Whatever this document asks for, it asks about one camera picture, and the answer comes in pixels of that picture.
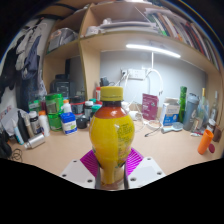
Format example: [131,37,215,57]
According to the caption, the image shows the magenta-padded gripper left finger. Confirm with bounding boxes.
[59,149,102,190]

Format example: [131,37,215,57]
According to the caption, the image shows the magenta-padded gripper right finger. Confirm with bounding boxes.
[123,147,167,190]

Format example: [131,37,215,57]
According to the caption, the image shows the yellow-label drink bottle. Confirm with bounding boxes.
[88,85,136,191]

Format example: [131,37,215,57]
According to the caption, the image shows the white bottle blue label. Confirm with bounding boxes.
[60,111,78,136]

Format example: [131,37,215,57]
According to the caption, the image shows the light blue hair brush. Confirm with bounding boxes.
[161,121,184,134]

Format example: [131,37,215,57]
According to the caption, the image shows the silver metal bottle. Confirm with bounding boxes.
[23,133,46,150]

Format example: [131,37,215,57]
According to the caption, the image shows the green jar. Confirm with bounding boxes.
[47,112,63,132]
[44,93,64,115]

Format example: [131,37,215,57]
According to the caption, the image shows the white bottle orange cap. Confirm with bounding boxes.
[38,110,51,138]

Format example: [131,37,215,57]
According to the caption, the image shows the white and blue carton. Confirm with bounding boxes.
[159,97,181,127]

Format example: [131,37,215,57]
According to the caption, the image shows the magenta pouch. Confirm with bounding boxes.
[141,93,160,121]

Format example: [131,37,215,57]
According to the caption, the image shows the orange plastic cup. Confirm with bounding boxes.
[197,128,215,156]

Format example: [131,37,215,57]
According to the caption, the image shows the white tube blue cap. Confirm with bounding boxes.
[11,118,25,146]

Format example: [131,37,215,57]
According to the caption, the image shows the tall black bottle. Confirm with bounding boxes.
[17,110,30,143]

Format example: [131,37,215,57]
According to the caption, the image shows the tall green bottle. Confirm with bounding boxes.
[178,85,188,124]

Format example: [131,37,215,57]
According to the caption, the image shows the black bag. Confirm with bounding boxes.
[0,129,13,159]

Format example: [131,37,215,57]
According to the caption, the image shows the red and white canister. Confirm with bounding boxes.
[95,86,102,102]

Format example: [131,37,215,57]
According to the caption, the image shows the yellow-capped glass bottle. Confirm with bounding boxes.
[199,87,208,118]

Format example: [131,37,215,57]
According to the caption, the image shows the black box device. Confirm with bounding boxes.
[49,73,76,99]

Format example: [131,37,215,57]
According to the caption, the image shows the wooden shelf unit with books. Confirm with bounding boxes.
[41,0,224,101]

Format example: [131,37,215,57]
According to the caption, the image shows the hanging dark clothes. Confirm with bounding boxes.
[0,19,48,111]

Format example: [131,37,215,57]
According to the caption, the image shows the white LED light bar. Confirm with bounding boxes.
[125,43,182,59]

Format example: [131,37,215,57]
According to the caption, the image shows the black coiled cable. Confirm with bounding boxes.
[9,148,24,163]

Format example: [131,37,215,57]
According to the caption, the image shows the white wall power strip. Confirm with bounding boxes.
[121,68,147,81]

